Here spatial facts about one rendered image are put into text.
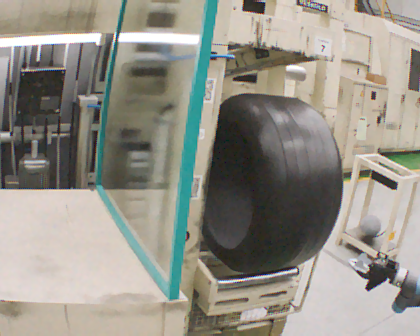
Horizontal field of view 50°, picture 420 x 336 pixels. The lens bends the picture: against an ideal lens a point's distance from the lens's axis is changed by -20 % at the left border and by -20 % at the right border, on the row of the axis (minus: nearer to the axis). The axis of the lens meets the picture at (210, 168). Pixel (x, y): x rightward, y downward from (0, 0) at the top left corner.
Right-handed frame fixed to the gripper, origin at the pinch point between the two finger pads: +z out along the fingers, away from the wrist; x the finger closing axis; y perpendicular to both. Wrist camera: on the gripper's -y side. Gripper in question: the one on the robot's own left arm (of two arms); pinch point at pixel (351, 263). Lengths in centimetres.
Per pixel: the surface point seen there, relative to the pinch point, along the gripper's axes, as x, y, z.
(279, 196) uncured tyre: 14.6, 28.8, 30.2
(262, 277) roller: 13.5, -8.7, 28.5
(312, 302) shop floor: -93, -143, 13
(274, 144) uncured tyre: 6, 38, 37
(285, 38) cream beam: -44, 51, 54
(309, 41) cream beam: -53, 50, 47
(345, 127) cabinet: -393, -191, 70
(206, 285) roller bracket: 30, -4, 42
